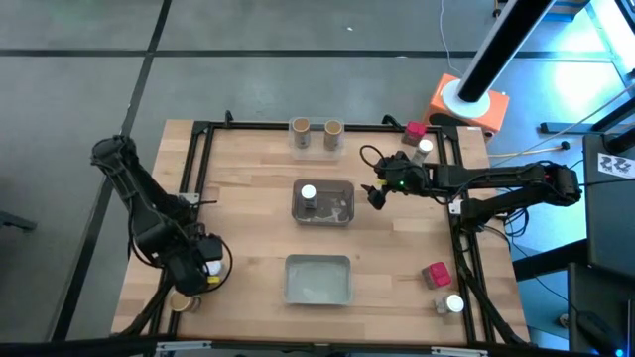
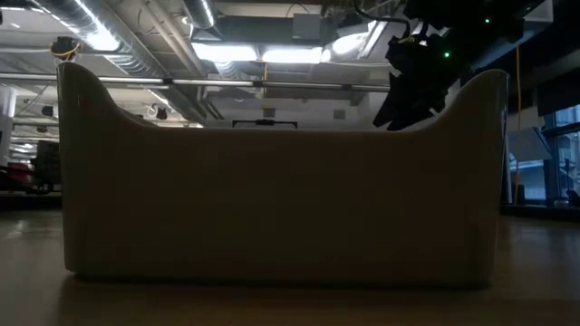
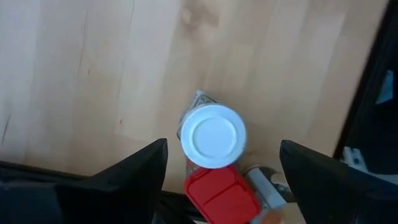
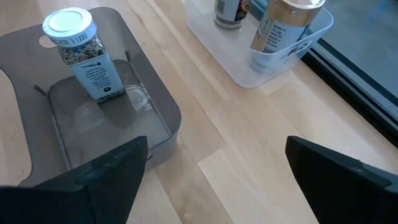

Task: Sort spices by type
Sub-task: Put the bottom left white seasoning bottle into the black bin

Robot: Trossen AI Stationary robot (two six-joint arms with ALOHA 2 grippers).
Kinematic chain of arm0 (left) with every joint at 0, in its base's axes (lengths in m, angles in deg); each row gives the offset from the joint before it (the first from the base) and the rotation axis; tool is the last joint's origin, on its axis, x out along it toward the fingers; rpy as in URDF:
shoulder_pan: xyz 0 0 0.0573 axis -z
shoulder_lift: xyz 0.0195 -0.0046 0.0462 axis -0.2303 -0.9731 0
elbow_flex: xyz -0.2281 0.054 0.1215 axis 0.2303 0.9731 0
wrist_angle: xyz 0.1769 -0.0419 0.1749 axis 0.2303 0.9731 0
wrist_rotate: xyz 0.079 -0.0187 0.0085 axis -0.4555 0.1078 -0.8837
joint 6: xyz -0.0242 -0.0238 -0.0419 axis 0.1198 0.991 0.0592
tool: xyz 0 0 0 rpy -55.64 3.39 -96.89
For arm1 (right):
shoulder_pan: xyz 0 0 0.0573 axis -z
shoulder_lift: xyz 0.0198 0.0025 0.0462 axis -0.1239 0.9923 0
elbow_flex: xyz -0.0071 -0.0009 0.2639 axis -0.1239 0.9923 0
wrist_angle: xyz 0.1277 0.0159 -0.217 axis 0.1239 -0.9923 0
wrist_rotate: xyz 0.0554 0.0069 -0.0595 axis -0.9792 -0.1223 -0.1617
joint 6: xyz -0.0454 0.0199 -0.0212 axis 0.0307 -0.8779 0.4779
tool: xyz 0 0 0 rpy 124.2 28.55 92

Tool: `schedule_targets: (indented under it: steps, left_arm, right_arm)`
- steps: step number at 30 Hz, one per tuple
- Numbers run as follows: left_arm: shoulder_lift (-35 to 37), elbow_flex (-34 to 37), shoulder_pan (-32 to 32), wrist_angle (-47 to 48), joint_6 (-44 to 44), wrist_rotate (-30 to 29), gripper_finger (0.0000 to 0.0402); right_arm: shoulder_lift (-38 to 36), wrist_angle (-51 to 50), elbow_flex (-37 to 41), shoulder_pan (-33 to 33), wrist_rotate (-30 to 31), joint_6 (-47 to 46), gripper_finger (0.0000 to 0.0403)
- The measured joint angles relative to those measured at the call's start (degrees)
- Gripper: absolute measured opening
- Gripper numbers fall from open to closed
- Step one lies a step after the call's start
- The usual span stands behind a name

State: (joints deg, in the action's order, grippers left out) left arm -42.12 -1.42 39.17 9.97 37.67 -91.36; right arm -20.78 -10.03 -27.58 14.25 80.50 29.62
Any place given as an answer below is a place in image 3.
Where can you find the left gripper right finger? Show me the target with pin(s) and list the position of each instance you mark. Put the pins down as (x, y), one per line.
(335, 196)

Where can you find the brown-lid spice jar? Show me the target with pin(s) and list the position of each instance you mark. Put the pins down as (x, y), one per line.
(264, 189)

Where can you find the white-lid spice jar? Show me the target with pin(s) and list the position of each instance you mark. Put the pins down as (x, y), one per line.
(213, 135)

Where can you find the red-lid spice jar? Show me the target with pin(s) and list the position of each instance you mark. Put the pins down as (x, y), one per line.
(222, 196)

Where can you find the silver bracket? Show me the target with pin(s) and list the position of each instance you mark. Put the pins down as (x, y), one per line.
(356, 157)

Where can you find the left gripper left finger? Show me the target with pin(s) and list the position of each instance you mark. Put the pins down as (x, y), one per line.
(124, 196)

